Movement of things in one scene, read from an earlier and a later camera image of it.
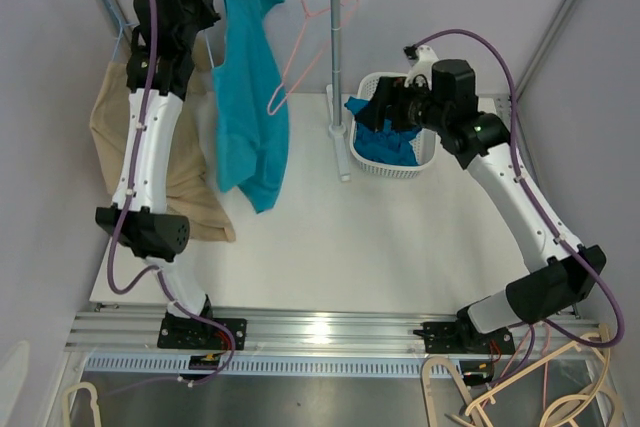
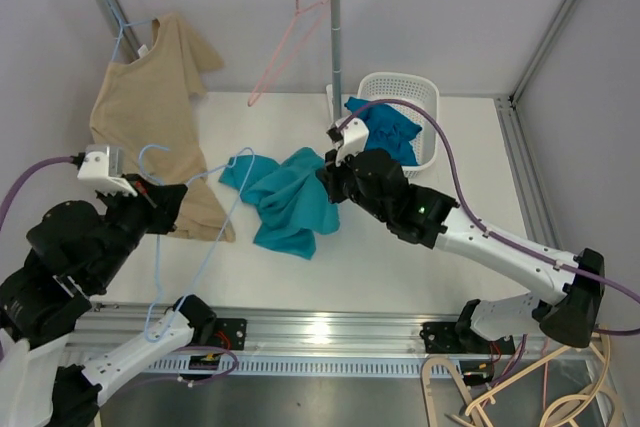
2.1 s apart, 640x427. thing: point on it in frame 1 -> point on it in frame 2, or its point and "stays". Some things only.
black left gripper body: x=198 y=15 -> x=134 y=217
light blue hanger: x=210 y=55 -> x=159 y=287
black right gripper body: x=421 y=112 -> x=342 y=184
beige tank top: x=193 y=195 stays
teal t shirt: x=250 y=107 -> x=290 y=197
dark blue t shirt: x=390 y=145 stays
